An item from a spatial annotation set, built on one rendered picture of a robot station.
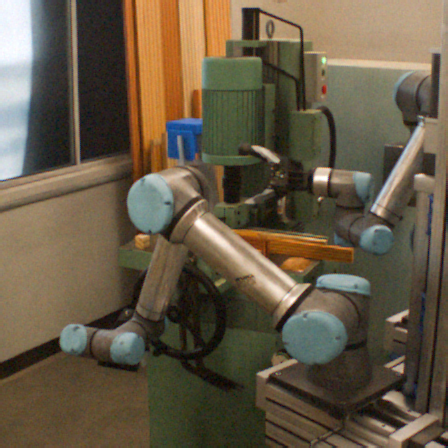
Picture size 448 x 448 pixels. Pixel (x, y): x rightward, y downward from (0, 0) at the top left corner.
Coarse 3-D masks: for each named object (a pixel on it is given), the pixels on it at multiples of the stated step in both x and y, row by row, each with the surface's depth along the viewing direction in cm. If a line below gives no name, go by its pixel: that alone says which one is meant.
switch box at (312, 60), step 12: (300, 60) 239; (312, 60) 237; (300, 72) 240; (312, 72) 238; (300, 84) 241; (312, 84) 239; (324, 84) 244; (300, 96) 242; (312, 96) 240; (324, 96) 246
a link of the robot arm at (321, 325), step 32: (160, 192) 152; (192, 192) 157; (160, 224) 154; (192, 224) 154; (224, 224) 157; (224, 256) 152; (256, 256) 153; (256, 288) 151; (288, 288) 150; (288, 320) 146; (320, 320) 143; (352, 320) 151; (288, 352) 148; (320, 352) 145
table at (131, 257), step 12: (156, 240) 240; (120, 252) 233; (132, 252) 231; (144, 252) 229; (120, 264) 234; (132, 264) 232; (144, 264) 230; (276, 264) 217; (312, 264) 217; (324, 264) 224; (300, 276) 208; (312, 276) 214; (204, 288) 211; (228, 288) 215
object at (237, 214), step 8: (240, 200) 233; (216, 208) 228; (224, 208) 227; (232, 208) 226; (240, 208) 228; (248, 208) 234; (216, 216) 229; (232, 216) 226; (240, 216) 229; (248, 216) 235; (232, 224) 227; (240, 224) 230
